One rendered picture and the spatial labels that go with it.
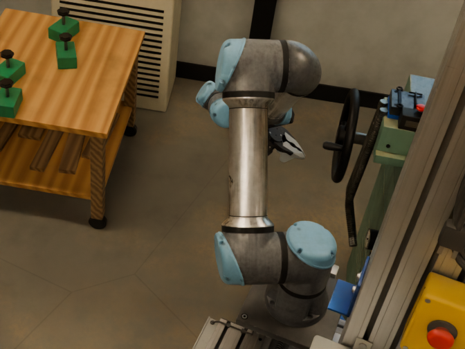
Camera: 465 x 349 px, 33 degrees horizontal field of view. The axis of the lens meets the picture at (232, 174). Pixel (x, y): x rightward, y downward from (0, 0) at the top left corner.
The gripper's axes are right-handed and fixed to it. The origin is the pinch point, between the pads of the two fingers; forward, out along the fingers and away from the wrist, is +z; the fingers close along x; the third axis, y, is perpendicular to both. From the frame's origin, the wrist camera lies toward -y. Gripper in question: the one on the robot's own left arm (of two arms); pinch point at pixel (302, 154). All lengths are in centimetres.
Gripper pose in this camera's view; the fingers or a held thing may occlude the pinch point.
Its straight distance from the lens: 226.9
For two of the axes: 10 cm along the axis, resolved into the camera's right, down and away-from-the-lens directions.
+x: -1.5, 6.7, -7.3
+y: -6.0, 5.3, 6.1
